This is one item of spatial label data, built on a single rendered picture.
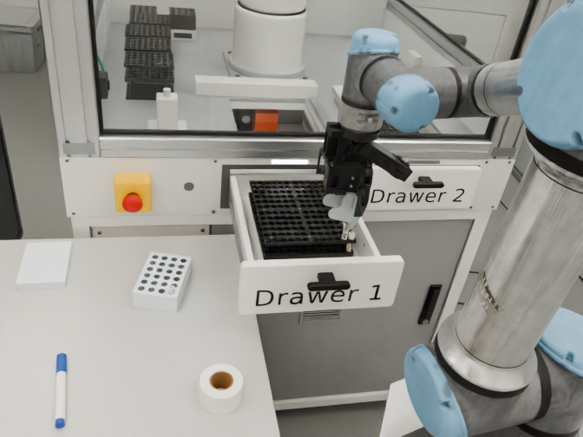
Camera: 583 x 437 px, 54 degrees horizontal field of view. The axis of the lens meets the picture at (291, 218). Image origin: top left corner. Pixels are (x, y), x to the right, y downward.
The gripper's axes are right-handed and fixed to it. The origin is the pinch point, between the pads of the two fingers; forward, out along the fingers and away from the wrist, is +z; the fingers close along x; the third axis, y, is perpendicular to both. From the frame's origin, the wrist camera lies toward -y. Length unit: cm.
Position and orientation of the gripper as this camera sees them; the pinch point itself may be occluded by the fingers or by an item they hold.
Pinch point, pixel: (350, 222)
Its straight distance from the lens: 106.9
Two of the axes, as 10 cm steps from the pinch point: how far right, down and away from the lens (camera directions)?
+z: -1.1, 8.2, 5.7
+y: -9.8, 0.2, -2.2
